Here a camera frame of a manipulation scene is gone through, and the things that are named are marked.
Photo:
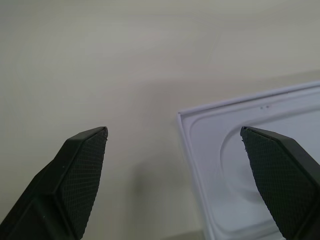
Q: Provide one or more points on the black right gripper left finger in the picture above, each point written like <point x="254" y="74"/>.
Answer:
<point x="62" y="187"/>

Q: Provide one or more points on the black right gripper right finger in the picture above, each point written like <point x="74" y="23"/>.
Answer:
<point x="282" y="180"/>

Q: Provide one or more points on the white phone box base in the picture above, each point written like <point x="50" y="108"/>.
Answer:
<point x="212" y="155"/>

